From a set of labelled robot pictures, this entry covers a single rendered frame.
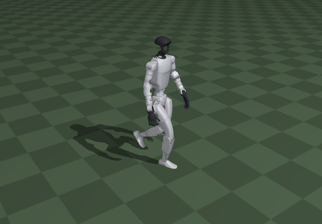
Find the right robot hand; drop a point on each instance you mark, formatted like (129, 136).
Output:
(152, 118)

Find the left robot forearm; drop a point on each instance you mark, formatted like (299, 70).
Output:
(179, 85)

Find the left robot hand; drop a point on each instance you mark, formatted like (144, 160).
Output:
(187, 105)

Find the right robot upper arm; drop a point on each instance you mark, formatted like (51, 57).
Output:
(150, 68)

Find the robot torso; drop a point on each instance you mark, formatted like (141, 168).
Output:
(160, 78)

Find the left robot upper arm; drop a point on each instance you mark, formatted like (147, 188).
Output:
(173, 74)

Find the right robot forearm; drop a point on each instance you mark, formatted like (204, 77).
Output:
(148, 98)

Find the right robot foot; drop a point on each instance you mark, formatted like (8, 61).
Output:
(167, 164)

